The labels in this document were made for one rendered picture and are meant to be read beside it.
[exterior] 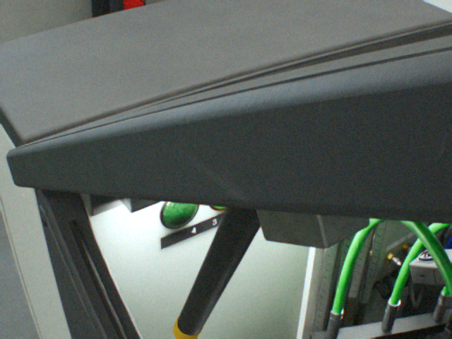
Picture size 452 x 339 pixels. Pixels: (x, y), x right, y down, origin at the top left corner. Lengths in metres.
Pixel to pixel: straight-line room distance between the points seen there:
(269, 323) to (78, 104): 0.46
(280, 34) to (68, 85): 0.29
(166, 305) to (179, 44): 0.32
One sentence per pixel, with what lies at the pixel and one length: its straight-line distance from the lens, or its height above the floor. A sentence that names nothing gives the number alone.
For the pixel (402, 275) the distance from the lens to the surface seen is 0.85.
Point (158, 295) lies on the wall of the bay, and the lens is 0.74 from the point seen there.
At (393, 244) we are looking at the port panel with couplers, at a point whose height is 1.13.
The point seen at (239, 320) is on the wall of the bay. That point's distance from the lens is 0.88.
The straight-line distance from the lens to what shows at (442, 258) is 0.56.
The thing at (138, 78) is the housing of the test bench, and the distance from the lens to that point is 0.68.
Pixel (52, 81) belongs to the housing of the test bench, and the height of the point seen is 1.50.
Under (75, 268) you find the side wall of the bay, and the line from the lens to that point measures 0.58.
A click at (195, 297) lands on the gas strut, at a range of 0.36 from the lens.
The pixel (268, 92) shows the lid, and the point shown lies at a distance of 0.17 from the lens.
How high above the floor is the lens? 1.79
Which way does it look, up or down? 34 degrees down
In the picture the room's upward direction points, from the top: straight up
